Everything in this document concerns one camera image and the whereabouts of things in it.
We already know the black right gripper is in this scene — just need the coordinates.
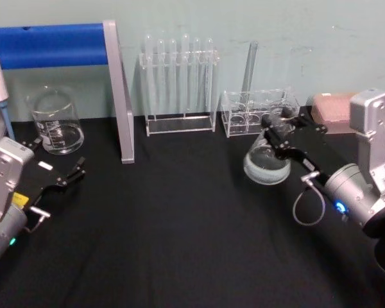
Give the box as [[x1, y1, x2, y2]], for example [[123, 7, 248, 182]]
[[261, 107, 348, 194]]

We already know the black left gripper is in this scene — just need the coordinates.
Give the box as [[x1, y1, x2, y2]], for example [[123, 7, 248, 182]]
[[11, 138, 88, 212]]

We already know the clear glass conical flask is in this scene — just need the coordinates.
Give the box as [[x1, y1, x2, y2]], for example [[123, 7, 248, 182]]
[[243, 107, 292, 185]]

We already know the clear glass beaker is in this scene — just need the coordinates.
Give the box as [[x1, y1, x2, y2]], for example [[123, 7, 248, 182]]
[[31, 85, 85, 156]]

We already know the pink pipette tip box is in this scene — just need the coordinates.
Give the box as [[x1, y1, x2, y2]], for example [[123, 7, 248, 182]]
[[310, 92, 361, 135]]

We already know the low clear acrylic rack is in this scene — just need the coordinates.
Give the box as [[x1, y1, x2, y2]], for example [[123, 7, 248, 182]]
[[220, 86, 301, 139]]

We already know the long clear glass tube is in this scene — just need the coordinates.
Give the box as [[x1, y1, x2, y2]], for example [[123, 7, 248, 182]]
[[241, 41, 260, 101]]

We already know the clear glass test tube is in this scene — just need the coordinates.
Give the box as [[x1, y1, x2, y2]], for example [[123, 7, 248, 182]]
[[155, 38, 167, 118], [167, 38, 179, 118], [180, 33, 192, 117], [203, 37, 215, 118], [144, 34, 156, 117], [192, 37, 203, 118]]

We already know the tall clear test tube rack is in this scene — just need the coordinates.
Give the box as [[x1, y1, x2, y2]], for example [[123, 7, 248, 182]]
[[138, 49, 221, 137]]

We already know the blue and grey pipette stand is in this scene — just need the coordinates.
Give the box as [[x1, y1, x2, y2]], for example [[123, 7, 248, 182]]
[[0, 19, 136, 165]]

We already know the black table cloth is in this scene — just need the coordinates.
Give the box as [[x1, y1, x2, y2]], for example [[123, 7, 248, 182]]
[[0, 105, 385, 308]]

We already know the left gripper cable with plug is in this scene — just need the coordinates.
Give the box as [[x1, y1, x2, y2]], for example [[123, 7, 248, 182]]
[[23, 206, 51, 234]]

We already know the gripper cable with plug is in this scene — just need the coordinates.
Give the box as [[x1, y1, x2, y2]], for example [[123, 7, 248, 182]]
[[293, 171, 329, 226], [23, 206, 51, 234]]

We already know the right gripper cable with plug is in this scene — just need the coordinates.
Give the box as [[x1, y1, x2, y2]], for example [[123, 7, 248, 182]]
[[293, 171, 329, 226]]

